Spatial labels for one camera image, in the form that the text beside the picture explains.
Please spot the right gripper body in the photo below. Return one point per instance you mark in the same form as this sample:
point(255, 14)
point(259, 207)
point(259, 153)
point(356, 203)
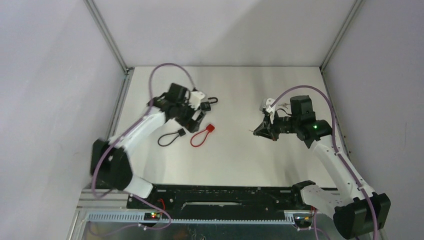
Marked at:
point(279, 126)

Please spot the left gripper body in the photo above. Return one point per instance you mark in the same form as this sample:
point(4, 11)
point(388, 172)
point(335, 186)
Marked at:
point(184, 114)

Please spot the red cable lock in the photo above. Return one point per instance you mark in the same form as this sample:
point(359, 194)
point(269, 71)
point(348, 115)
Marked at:
point(199, 138)

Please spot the black cable lock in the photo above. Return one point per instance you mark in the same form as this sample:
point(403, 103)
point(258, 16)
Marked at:
point(167, 139)

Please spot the black padlock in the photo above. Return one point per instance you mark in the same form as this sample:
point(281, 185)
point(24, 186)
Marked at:
point(205, 106)

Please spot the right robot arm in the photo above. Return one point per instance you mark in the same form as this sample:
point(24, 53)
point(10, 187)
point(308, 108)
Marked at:
point(358, 209)

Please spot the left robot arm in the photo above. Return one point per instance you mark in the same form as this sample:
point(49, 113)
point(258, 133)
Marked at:
point(111, 158)

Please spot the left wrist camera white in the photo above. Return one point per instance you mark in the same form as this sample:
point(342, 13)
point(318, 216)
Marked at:
point(195, 99)

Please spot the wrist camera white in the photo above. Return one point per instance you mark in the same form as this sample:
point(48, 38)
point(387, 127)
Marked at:
point(195, 99)
point(268, 108)

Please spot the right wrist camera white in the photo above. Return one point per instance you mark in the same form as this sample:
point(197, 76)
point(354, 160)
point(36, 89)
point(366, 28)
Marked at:
point(268, 108)

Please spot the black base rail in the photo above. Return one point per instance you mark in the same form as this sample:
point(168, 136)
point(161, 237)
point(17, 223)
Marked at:
point(228, 203)

